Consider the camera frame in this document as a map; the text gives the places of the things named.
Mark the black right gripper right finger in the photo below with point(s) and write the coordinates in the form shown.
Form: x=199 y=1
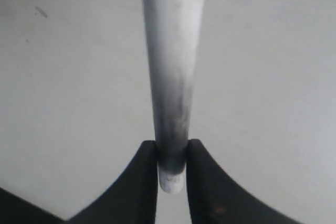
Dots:
x=214 y=197

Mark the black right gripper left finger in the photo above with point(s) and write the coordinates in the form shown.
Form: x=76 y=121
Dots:
x=132 y=198

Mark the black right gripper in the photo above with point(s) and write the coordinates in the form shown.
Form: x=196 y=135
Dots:
x=16 y=210

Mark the white drumstick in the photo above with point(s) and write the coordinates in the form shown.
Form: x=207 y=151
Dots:
x=172 y=29

